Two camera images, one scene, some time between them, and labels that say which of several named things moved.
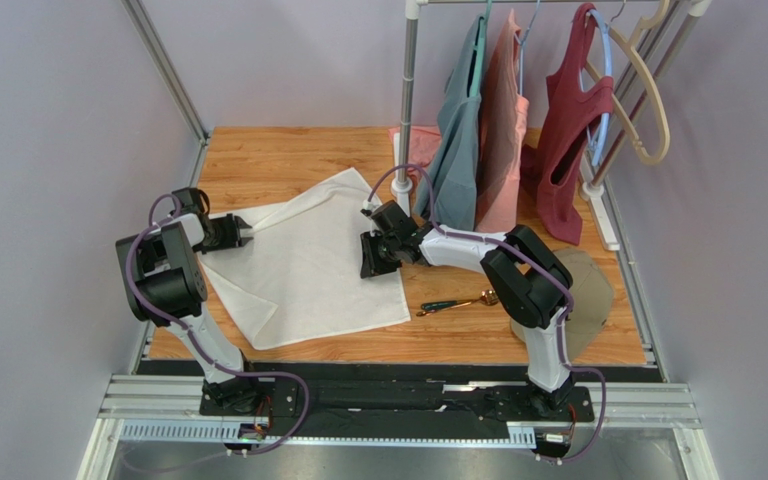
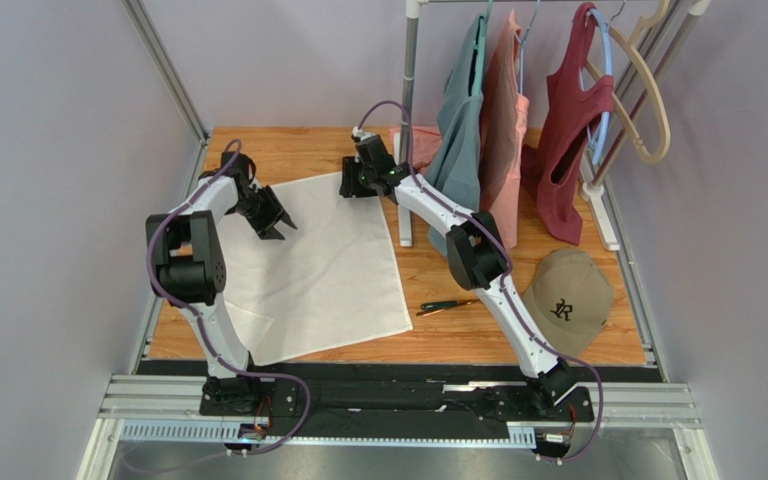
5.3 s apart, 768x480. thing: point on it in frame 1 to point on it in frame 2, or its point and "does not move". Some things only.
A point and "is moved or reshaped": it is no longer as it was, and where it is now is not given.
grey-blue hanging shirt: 449,198 does not move
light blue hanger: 607,118 does not move
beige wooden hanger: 617,34 does not move
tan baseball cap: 592,298 does not move
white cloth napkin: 300,276 is moved or reshaped
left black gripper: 233,224 to 265,227
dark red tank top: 569,113 does not move
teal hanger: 477,67 does not move
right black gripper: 371,252 to 354,180
